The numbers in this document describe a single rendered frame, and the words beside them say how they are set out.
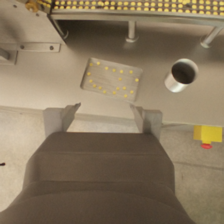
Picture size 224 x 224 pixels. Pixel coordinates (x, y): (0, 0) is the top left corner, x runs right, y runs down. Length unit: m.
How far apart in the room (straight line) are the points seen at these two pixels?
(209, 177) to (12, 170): 1.66
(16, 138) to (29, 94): 1.03
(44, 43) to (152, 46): 0.41
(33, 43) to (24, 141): 1.06
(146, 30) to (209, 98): 0.33
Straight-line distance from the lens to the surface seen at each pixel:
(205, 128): 0.65
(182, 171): 1.46
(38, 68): 0.70
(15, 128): 1.69
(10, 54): 0.78
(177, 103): 0.59
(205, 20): 0.55
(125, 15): 0.52
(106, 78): 0.59
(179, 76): 0.62
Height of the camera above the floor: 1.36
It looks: 81 degrees down
